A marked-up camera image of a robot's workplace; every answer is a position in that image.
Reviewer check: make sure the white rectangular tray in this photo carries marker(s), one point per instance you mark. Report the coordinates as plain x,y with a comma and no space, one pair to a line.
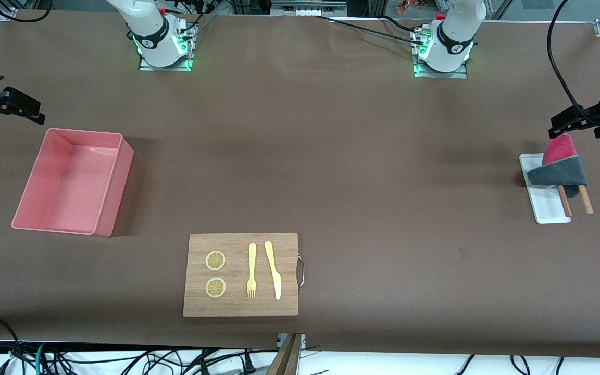
547,205

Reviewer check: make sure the red and grey cloth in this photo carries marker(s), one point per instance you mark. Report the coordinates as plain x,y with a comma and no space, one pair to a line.
560,174

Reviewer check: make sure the yellow lemon slice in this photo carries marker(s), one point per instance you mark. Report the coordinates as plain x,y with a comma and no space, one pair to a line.
215,288
215,260

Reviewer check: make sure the brown wooden stick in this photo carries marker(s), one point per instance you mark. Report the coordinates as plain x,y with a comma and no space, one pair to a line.
586,200
565,203

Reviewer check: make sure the yellow plastic fork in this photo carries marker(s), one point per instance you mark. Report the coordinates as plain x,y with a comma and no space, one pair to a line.
252,260

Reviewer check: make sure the pink plastic bin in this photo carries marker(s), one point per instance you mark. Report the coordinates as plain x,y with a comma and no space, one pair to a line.
71,182

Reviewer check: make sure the yellow plastic knife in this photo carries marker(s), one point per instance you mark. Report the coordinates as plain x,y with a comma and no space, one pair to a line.
273,268

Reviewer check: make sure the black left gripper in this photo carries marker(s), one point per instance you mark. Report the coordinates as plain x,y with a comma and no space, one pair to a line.
599,111

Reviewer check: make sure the wooden cutting board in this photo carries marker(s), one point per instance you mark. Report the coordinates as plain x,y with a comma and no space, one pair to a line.
237,307

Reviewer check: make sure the brown wooden plank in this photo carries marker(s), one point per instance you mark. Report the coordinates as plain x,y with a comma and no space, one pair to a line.
285,359

